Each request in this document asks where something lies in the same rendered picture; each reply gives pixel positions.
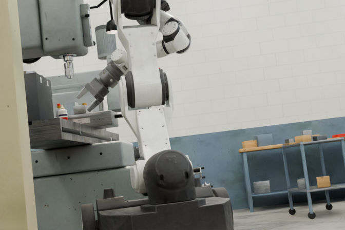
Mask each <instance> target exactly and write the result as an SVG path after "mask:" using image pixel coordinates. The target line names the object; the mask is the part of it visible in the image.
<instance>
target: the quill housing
mask: <svg viewBox="0 0 345 230"><path fill-rule="evenodd" d="M38 1H39V12H40V23H41V34H42V45H43V51H44V52H45V53H46V54H47V55H49V56H50V57H52V58H54V59H56V60H59V59H63V58H61V57H59V55H60V54H64V53H76V56H75V57H79V56H85V55H87V54H88V47H85V46H84V38H83V28H82V18H81V8H80V4H84V1H83V0H38ZM73 58H74V57H73Z"/></svg>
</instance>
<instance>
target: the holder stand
mask: <svg viewBox="0 0 345 230"><path fill-rule="evenodd" d="M24 81H25V93H26V104H27V115H28V122H31V123H32V121H37V120H47V121H48V119H54V112H53V101H52V91H51V81H50V80H49V79H47V78H45V77H44V76H43V75H40V74H38V73H37V72H36V71H24Z"/></svg>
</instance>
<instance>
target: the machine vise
mask: <svg viewBox="0 0 345 230"><path fill-rule="evenodd" d="M59 110H60V108H57V109H55V114H56V117H55V118H58V117H59V114H58V111H59ZM115 114H117V113H116V112H114V111H112V110H107V111H99V112H91V113H83V114H75V115H70V116H68V120H70V121H73V122H77V123H81V124H84V125H88V126H91V127H95V128H98V129H104V128H112V127H118V126H119V124H118V118H116V119H115V117H114V115H115Z"/></svg>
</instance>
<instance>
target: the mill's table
mask: <svg viewBox="0 0 345 230"><path fill-rule="evenodd" d="M28 127H29V138H30V149H43V150H45V149H54V148H62V147H70V146H79V145H87V144H95V143H104V142H112V141H119V134H117V133H113V132H110V131H106V130H102V129H98V128H95V127H91V126H88V125H84V124H81V123H77V122H73V121H70V120H66V119H62V118H54V119H48V121H47V120H37V121H32V123H31V122H28Z"/></svg>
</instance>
